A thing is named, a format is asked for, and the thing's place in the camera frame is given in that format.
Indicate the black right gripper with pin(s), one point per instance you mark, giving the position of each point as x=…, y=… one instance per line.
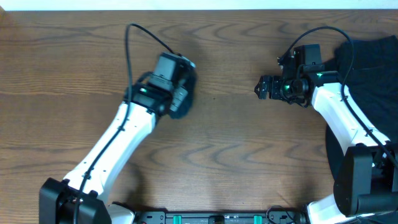
x=275, y=81

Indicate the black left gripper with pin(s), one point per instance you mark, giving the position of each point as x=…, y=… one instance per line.
x=182, y=94

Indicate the dark green t-shirt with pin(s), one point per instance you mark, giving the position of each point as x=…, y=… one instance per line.
x=189, y=78

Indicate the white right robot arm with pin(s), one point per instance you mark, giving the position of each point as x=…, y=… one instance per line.
x=363, y=158

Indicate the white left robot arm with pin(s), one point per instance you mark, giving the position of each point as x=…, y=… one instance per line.
x=82, y=196

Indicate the pile of black clothes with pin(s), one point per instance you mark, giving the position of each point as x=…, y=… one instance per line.
x=373, y=86

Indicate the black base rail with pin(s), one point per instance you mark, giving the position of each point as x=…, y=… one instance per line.
x=214, y=217

